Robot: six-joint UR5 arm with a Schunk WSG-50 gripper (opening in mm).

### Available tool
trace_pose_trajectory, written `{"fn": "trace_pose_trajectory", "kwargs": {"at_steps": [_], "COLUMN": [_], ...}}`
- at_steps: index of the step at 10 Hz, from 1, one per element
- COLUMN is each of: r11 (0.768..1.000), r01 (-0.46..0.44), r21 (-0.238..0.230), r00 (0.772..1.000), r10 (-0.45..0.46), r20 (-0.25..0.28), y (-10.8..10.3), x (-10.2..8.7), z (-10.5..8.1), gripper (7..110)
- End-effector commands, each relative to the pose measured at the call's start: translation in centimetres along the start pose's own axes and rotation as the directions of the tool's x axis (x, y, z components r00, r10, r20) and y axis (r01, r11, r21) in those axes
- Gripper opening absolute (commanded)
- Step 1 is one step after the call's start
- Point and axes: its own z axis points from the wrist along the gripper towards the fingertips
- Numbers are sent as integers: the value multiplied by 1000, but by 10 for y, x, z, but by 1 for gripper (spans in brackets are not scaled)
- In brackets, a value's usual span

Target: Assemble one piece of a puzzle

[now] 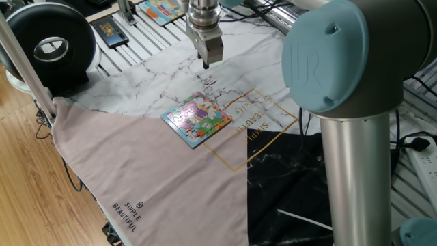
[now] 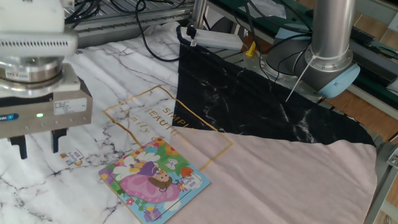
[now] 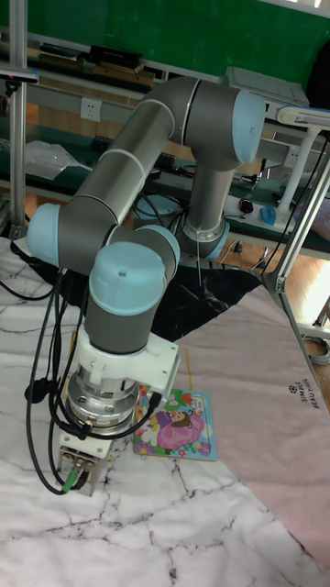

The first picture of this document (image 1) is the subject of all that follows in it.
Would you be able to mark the black smartphone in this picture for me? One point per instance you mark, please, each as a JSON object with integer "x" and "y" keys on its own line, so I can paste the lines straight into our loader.
{"x": 110, "y": 31}

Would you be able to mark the white power strip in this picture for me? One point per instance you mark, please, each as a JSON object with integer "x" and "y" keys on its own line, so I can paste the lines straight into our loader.
{"x": 426, "y": 177}

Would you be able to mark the colourful fairy puzzle board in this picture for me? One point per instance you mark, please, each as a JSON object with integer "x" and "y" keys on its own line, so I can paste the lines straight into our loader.
{"x": 194, "y": 119}

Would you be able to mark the aluminium frame post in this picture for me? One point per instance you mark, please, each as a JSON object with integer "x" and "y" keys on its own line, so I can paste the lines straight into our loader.
{"x": 24, "y": 65}

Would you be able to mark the silver force torque sensor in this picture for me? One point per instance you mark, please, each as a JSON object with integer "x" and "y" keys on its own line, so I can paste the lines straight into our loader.
{"x": 203, "y": 15}

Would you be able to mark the small puzzle piece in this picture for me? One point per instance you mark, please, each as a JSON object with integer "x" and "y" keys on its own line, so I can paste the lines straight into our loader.
{"x": 210, "y": 81}

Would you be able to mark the white zip tie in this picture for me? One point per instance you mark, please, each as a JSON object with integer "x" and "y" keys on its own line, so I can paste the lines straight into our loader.
{"x": 304, "y": 220}

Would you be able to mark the aluminium frame rail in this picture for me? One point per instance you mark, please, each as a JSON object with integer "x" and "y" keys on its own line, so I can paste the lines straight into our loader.
{"x": 273, "y": 20}

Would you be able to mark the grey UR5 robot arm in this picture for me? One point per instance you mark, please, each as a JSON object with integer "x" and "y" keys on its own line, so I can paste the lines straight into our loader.
{"x": 358, "y": 171}

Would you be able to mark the marble pink black tablecloth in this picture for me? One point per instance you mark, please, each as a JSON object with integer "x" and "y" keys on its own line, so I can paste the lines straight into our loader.
{"x": 153, "y": 188}

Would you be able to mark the silver Schunk gripper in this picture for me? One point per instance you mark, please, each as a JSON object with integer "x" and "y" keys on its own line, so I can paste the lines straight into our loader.
{"x": 210, "y": 48}

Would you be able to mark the colourful cartoon puzzle board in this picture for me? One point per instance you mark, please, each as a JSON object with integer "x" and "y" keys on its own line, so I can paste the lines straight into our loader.
{"x": 160, "y": 12}

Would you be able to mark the silver metal bracket stand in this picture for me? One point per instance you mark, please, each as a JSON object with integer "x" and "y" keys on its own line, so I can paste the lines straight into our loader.
{"x": 126, "y": 13}

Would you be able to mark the black power plug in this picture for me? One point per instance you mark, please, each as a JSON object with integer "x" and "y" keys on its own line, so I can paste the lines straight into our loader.
{"x": 420, "y": 144}

